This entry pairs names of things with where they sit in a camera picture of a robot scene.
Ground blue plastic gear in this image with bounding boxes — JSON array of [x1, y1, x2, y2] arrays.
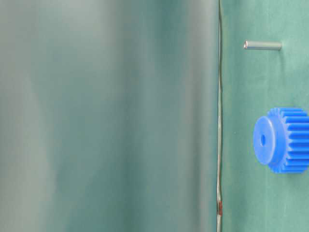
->
[[253, 108, 309, 174]]

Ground green table mat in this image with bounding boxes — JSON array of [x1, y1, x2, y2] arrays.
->
[[220, 0, 309, 232]]

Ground silver metal shaft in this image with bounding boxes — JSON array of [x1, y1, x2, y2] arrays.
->
[[243, 40, 282, 51]]

